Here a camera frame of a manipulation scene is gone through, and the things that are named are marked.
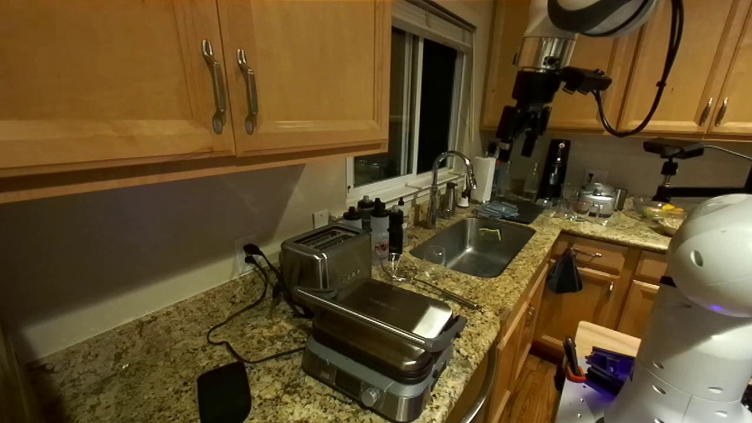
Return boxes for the stainless steel sink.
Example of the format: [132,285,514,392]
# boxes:
[406,214,539,281]

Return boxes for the black camera on tripod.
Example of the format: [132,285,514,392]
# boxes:
[642,138,708,204]

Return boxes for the dark bottle black cap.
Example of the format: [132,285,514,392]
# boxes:
[358,195,379,230]

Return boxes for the black wall plug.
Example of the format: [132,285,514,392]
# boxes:
[239,243,265,270]

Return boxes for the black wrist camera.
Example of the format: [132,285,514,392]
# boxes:
[560,66,617,97]

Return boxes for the black tall countertop appliance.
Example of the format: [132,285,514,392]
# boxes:
[539,138,573,202]

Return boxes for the black hanging towel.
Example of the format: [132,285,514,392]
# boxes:
[546,248,585,297]

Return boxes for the bowl with fruit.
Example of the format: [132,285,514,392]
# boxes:
[633,195,688,238]

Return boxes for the wooden base cabinet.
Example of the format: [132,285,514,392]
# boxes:
[448,230,676,423]

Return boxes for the wooden corner wall cabinet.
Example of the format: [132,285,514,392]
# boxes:
[479,0,752,143]

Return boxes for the wooden cutting board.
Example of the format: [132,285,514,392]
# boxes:
[573,319,645,363]

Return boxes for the chrome faucet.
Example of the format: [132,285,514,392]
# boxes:
[425,148,479,230]

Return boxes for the white framed window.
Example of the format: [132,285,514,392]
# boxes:
[347,0,478,207]

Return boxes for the wooden wall cabinet two handles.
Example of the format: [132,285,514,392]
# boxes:
[0,0,396,207]

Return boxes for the silver toaster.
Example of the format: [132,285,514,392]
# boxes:
[277,224,374,316]

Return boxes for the black sports bottle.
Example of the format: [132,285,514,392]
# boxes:
[387,204,406,262]

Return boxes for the black power cable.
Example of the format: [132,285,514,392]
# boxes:
[205,257,307,370]

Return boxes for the silver black sandwich maker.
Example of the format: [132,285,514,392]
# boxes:
[289,278,471,423]

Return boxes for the black flat pad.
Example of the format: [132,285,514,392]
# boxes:
[195,359,255,423]

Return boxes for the clear labelled bottle black cap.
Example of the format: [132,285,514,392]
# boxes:
[369,197,393,265]

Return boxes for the metal cabinet handle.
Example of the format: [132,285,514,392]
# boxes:
[233,47,262,136]
[198,37,231,136]

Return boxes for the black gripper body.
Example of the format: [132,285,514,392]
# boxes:
[508,68,564,113]

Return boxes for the black box purple light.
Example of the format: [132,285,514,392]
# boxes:
[585,348,639,392]

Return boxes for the silver kettle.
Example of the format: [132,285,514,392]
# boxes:
[573,175,626,222]

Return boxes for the dark dish mat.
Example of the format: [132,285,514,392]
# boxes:
[478,197,547,225]

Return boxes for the white paper roll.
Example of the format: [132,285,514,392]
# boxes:
[471,154,500,207]

